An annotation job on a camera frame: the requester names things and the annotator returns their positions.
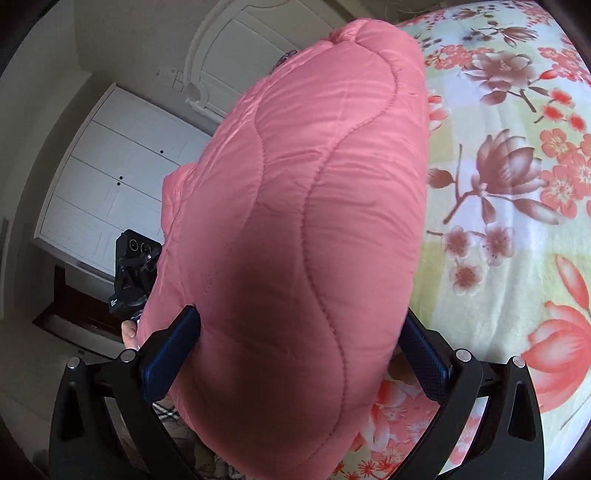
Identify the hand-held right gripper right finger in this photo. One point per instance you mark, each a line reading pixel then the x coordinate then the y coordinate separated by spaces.
pixel 427 364

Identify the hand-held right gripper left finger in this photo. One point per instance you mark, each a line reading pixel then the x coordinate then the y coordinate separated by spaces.
pixel 173 355

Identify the pink quilted jacket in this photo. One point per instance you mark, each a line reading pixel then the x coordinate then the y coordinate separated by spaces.
pixel 300 230

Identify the person's left hand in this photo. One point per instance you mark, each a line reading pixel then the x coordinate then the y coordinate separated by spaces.
pixel 129 337

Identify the white wardrobe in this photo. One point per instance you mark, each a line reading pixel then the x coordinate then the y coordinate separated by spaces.
pixel 115 161

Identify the floral bed sheet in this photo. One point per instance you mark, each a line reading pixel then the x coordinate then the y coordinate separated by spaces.
pixel 508 277

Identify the white door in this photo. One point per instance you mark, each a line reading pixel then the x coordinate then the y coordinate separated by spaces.
pixel 249 55

